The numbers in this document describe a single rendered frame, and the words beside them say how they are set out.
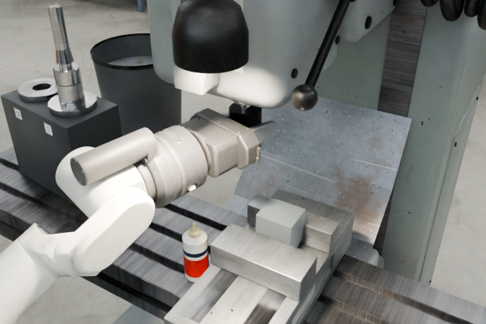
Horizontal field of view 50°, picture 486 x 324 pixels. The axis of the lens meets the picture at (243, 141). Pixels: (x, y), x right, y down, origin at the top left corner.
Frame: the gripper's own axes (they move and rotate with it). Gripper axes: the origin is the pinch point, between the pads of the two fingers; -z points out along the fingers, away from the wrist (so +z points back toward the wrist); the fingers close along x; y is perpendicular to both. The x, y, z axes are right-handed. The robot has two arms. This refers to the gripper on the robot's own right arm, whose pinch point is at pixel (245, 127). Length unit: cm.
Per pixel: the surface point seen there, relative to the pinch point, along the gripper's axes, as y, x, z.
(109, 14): 125, 417, -216
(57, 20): -8.8, 38.3, 7.8
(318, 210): 20.3, -4.5, -13.5
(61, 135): 10.6, 34.7, 12.9
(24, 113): 9.9, 46.2, 14.5
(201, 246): 19.4, 2.2, 7.7
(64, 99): 5.7, 38.3, 9.5
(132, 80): 69, 158, -78
